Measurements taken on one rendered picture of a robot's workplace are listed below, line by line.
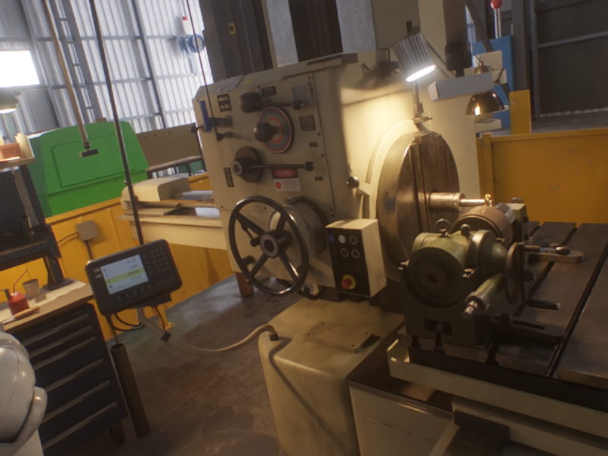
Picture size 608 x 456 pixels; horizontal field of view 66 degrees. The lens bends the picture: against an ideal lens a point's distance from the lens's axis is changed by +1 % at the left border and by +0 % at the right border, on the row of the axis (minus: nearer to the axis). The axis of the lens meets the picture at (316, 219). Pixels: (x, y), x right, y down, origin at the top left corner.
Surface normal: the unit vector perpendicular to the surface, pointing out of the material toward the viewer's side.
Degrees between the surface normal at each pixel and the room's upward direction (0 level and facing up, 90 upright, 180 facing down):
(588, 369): 0
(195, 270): 90
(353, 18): 90
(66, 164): 84
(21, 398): 74
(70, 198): 90
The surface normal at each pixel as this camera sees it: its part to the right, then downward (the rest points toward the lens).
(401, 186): 0.77, 0.04
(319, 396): -0.62, 0.30
